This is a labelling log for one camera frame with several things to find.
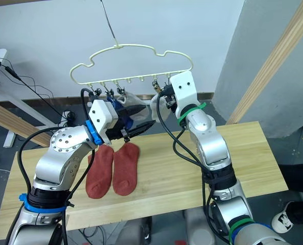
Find grey white sock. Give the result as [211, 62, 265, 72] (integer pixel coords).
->
[116, 92, 150, 122]

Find blue left arm strap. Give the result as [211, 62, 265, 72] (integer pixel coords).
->
[19, 193, 68, 213]

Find white desk frame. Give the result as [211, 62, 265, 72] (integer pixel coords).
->
[0, 47, 46, 149]

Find red sock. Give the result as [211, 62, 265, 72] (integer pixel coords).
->
[86, 144, 115, 200]
[112, 142, 141, 197]

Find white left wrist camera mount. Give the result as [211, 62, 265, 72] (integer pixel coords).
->
[88, 100, 119, 145]

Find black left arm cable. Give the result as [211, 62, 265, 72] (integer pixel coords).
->
[17, 88, 96, 245]

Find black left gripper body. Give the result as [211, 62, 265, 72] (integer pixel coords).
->
[105, 108, 131, 143]

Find short wooden beam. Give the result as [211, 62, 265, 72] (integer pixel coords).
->
[0, 99, 53, 148]

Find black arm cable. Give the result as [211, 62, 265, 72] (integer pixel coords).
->
[156, 93, 232, 243]
[17, 88, 96, 245]

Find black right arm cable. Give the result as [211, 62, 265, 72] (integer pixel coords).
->
[156, 93, 232, 243]

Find white sneaker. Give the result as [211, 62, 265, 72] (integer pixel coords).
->
[271, 201, 295, 234]

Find blue left wrist clamp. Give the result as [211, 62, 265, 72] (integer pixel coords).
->
[85, 119, 103, 146]

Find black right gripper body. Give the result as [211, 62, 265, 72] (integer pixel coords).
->
[163, 85, 178, 113]

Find black trouser leg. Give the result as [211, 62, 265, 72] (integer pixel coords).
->
[278, 163, 303, 218]

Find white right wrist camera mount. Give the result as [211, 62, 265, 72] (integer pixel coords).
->
[169, 70, 201, 118]

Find long light wooden beam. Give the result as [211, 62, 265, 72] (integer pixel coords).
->
[226, 0, 303, 125]

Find black floor cables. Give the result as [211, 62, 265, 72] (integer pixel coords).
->
[0, 47, 77, 128]

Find blue sock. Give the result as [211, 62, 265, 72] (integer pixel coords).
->
[105, 95, 135, 129]

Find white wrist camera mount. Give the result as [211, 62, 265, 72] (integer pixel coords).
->
[169, 70, 201, 118]
[88, 100, 119, 145]

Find thin metal hanging wire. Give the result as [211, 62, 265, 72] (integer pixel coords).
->
[99, 0, 119, 48]

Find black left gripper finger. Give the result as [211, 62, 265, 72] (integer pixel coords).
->
[120, 105, 145, 119]
[127, 120, 156, 139]

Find cream plastic clip hanger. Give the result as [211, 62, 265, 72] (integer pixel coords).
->
[69, 43, 194, 86]

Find green right wrist zip tie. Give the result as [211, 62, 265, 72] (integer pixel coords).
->
[178, 102, 207, 126]

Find brass black hanger clip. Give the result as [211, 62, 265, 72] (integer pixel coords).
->
[151, 79, 162, 94]

